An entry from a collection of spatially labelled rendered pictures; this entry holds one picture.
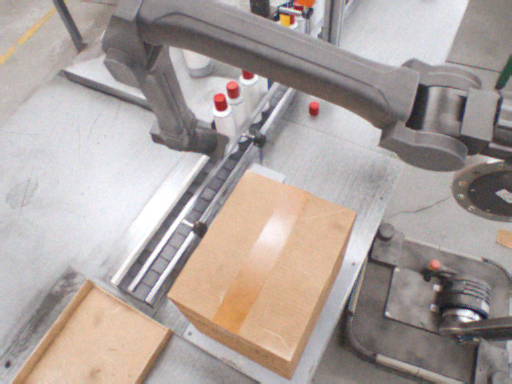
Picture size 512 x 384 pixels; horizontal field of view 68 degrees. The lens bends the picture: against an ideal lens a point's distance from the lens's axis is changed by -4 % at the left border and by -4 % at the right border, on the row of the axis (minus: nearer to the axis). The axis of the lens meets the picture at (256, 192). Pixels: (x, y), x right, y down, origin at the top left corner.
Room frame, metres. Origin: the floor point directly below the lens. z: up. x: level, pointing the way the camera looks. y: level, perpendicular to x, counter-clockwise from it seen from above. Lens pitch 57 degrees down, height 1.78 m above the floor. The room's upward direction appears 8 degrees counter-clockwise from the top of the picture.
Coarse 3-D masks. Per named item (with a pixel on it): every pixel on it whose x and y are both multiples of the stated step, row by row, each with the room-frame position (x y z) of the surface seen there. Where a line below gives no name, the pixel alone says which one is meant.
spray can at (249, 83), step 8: (248, 72) 0.82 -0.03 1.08; (240, 80) 0.84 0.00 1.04; (248, 80) 0.83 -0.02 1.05; (256, 80) 0.83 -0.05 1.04; (248, 88) 0.82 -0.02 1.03; (256, 88) 0.82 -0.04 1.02; (248, 96) 0.82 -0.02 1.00; (256, 96) 0.82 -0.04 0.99; (248, 104) 0.82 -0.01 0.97; (256, 104) 0.82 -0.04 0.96; (248, 112) 0.82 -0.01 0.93; (256, 120) 0.82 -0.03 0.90
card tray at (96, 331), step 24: (96, 288) 0.38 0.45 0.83; (72, 312) 0.32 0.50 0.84; (96, 312) 0.32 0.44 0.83; (120, 312) 0.31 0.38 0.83; (48, 336) 0.26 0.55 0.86; (72, 336) 0.26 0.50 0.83; (96, 336) 0.26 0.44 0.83; (120, 336) 0.25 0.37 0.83; (144, 336) 0.24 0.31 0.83; (168, 336) 0.23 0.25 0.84; (48, 360) 0.21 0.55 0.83; (72, 360) 0.20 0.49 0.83; (96, 360) 0.20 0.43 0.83; (120, 360) 0.19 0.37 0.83; (144, 360) 0.19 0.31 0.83
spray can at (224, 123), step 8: (216, 96) 0.74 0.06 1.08; (224, 96) 0.74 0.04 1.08; (216, 104) 0.72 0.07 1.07; (224, 104) 0.72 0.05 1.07; (216, 112) 0.73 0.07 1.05; (224, 112) 0.72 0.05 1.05; (216, 120) 0.72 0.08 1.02; (224, 120) 0.71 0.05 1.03; (232, 120) 0.73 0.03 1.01; (224, 128) 0.71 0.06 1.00; (232, 128) 0.72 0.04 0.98; (232, 136) 0.72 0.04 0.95; (232, 152) 0.71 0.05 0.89
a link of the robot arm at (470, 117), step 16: (416, 96) 0.31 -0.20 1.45; (432, 96) 0.29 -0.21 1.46; (448, 96) 0.28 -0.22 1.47; (464, 96) 0.28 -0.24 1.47; (480, 96) 0.27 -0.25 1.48; (496, 96) 0.27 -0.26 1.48; (416, 112) 0.28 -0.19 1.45; (432, 112) 0.27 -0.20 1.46; (448, 112) 0.27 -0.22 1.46; (464, 112) 0.26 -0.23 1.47; (480, 112) 0.25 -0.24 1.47; (496, 112) 0.25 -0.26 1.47; (416, 128) 0.26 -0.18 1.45; (432, 128) 0.25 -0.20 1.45; (448, 128) 0.25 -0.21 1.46; (464, 128) 0.24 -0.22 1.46; (480, 128) 0.24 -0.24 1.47; (480, 144) 0.23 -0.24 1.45
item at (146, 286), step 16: (320, 32) 1.22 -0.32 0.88; (272, 96) 0.92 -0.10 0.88; (256, 128) 0.80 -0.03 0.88; (240, 144) 0.75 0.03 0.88; (208, 160) 0.70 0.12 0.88; (224, 176) 0.64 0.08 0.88; (192, 192) 0.60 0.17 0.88; (208, 192) 0.59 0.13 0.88; (176, 208) 0.56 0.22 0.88; (192, 208) 0.55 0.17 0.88; (160, 240) 0.47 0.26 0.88; (176, 240) 0.46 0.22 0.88; (144, 256) 0.43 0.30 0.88; (160, 256) 0.43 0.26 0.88; (128, 272) 0.39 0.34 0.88; (160, 272) 0.38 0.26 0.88; (144, 288) 0.35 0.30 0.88
